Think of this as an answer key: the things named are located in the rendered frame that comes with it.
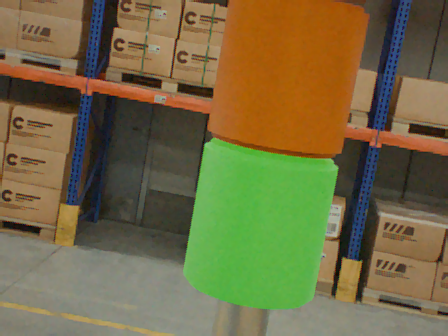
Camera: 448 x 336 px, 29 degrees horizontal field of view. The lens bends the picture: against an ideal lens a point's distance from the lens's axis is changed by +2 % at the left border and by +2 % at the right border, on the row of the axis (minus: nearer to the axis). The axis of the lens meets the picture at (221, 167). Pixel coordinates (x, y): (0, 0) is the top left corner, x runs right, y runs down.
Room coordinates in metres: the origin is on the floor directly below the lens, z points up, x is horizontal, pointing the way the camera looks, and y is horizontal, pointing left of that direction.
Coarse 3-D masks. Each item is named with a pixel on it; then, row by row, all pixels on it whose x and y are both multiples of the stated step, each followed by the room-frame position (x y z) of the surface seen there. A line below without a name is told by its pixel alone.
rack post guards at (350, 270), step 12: (60, 204) 7.92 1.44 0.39; (60, 216) 7.90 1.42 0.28; (72, 216) 7.89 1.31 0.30; (60, 228) 7.90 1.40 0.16; (72, 228) 7.89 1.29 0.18; (60, 240) 7.89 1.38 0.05; (72, 240) 7.91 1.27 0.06; (348, 264) 7.66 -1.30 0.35; (360, 264) 7.67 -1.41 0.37; (348, 276) 7.66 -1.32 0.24; (348, 288) 7.66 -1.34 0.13; (348, 300) 7.66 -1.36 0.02
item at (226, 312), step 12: (216, 312) 0.31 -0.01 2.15; (228, 312) 0.30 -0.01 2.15; (240, 312) 0.30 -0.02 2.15; (252, 312) 0.30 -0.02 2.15; (264, 312) 0.31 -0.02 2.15; (216, 324) 0.31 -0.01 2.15; (228, 324) 0.30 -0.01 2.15; (240, 324) 0.30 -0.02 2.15; (252, 324) 0.30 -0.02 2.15; (264, 324) 0.31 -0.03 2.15
